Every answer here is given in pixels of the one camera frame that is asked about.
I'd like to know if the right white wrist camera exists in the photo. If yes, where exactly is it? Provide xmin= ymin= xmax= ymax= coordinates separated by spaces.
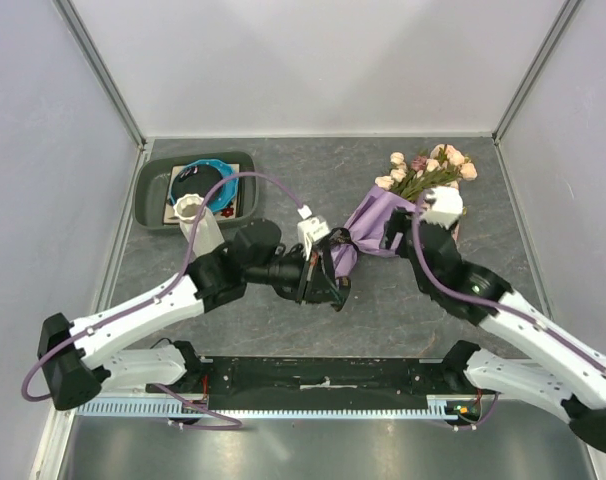
xmin=420 ymin=186 xmax=464 ymax=229

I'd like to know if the light blue slotted cable duct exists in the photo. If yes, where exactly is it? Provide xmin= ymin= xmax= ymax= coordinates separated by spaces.
xmin=76 ymin=397 xmax=459 ymax=421

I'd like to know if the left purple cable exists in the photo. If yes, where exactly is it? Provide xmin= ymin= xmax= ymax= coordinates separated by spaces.
xmin=21 ymin=171 xmax=312 ymax=430

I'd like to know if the black printed ribbon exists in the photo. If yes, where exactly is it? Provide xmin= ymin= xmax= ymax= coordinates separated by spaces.
xmin=328 ymin=227 xmax=359 ymax=251

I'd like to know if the left aluminium frame post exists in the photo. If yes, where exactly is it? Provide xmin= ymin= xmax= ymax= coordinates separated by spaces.
xmin=53 ymin=0 xmax=147 ymax=149

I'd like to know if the aluminium frame post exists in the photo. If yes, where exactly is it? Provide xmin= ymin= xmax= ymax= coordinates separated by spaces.
xmin=53 ymin=0 xmax=147 ymax=149
xmin=491 ymin=0 xmax=583 ymax=146

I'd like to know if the pink artificial flower bunch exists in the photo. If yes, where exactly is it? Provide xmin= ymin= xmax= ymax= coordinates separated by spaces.
xmin=374 ymin=143 xmax=479 ymax=231

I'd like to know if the dark green plastic tray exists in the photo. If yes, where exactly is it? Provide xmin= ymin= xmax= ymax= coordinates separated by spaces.
xmin=132 ymin=151 xmax=259 ymax=232

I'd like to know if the purple cable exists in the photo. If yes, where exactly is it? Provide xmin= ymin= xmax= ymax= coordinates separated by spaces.
xmin=21 ymin=171 xmax=312 ymax=430
xmin=410 ymin=192 xmax=606 ymax=432

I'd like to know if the blue rimmed black bowl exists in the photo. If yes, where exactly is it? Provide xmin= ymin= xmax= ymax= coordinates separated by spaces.
xmin=167 ymin=159 xmax=239 ymax=214

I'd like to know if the purple pink wrapping paper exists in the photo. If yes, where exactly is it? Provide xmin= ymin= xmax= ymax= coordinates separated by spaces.
xmin=327 ymin=186 xmax=462 ymax=284

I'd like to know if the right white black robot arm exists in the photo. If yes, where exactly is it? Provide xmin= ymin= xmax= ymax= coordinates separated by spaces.
xmin=381 ymin=208 xmax=606 ymax=454

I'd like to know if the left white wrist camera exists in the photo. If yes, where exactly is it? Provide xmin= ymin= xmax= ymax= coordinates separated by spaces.
xmin=297 ymin=205 xmax=330 ymax=260

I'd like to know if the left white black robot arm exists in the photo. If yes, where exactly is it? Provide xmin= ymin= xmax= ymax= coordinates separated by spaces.
xmin=37 ymin=218 xmax=352 ymax=411

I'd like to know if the right aluminium frame post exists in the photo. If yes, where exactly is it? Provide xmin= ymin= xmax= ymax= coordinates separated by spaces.
xmin=491 ymin=0 xmax=583 ymax=146

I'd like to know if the white ribbed vase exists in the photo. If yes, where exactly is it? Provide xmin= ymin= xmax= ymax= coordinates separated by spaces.
xmin=173 ymin=194 xmax=225 ymax=258

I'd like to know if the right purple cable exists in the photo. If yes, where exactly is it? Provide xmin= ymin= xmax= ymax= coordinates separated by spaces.
xmin=410 ymin=192 xmax=606 ymax=432

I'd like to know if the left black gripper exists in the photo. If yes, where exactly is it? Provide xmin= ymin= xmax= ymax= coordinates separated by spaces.
xmin=245 ymin=243 xmax=343 ymax=306

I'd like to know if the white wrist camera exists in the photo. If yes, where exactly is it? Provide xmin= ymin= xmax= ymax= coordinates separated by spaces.
xmin=420 ymin=186 xmax=464 ymax=229
xmin=297 ymin=205 xmax=330 ymax=260

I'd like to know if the beige square board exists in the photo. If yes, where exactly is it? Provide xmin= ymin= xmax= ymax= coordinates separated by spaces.
xmin=162 ymin=163 xmax=242 ymax=226

